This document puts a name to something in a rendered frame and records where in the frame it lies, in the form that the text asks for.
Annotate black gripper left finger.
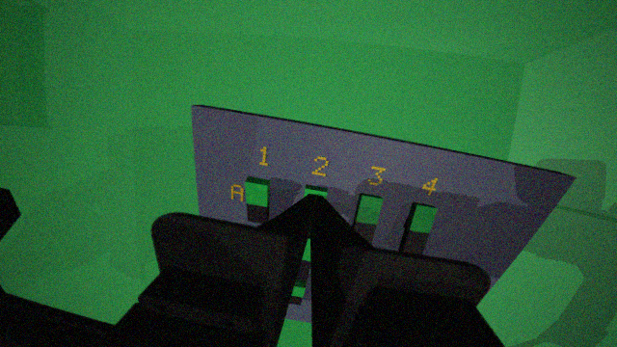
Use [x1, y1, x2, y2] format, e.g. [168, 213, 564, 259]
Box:
[150, 194, 315, 347]

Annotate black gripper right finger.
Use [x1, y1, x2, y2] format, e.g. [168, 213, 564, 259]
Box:
[310, 195, 491, 347]

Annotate grey switch panel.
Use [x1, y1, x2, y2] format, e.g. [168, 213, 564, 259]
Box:
[191, 105, 576, 296]

